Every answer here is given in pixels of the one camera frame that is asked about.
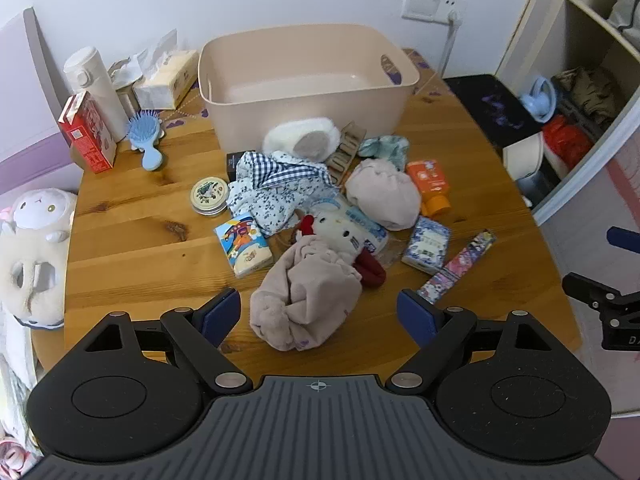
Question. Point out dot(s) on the blue floral checked cloth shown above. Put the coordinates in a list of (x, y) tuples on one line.
[(270, 190)]

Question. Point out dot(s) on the white wall socket plate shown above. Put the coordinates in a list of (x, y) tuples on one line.
[(430, 2)]

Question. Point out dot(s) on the white bin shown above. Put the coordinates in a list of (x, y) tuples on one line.
[(522, 157)]

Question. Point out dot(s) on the colourful cartoon tissue packet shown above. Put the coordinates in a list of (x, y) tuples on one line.
[(242, 247)]

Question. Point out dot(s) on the beige plush cloth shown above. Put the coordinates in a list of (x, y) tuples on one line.
[(382, 195)]

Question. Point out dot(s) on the round printed tin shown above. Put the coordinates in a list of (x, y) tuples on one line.
[(210, 196)]

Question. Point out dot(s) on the white sheep plush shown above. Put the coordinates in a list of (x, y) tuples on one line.
[(35, 240)]

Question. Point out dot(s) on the olive cloth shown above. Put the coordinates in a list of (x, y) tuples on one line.
[(590, 90)]

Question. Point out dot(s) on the pale purple headboard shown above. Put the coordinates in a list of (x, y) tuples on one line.
[(30, 95)]

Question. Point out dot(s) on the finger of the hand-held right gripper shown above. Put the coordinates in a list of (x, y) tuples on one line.
[(590, 291), (622, 240)]

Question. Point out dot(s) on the light printed bedding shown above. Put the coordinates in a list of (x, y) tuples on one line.
[(15, 385)]

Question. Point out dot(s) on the beige plastic storage basin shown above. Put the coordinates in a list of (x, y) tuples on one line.
[(300, 90)]

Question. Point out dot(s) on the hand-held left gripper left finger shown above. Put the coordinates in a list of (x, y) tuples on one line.
[(223, 310)]

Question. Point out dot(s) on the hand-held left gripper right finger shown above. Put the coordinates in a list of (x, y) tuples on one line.
[(415, 316)]

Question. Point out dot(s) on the blue hairbrush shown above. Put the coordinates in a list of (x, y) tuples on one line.
[(145, 137)]

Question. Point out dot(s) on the small gold box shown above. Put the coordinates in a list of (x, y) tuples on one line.
[(125, 95)]

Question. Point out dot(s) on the blue white tissue packet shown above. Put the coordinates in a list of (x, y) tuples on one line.
[(426, 245)]

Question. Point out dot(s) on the wooden shelf unit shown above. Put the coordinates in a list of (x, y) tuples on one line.
[(585, 35)]

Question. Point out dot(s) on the green plaid scrunchie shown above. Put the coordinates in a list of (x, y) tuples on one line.
[(385, 150)]

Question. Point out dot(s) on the red plastic bag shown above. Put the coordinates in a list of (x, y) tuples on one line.
[(567, 142)]

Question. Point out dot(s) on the white cat plush doll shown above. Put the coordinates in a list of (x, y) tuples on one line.
[(332, 227)]

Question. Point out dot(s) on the white grey plush toy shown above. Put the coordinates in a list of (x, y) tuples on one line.
[(300, 140)]

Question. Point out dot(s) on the grey white bag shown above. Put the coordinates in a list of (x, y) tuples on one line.
[(627, 10)]

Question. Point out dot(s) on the black rectangular device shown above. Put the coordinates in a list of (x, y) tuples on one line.
[(490, 105)]

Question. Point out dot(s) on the pink beige cloth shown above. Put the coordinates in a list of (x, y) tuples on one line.
[(305, 300)]

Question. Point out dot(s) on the small black box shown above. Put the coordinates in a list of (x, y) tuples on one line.
[(235, 162)]

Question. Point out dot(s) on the red carton box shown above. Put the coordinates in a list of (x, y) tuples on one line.
[(87, 132)]

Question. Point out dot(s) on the white thermos bottle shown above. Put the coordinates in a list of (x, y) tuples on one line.
[(95, 90)]

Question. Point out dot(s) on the blue white wipes pack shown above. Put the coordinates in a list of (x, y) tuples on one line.
[(367, 232)]

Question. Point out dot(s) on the colourful cartoon pen pouch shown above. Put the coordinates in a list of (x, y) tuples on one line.
[(457, 267)]

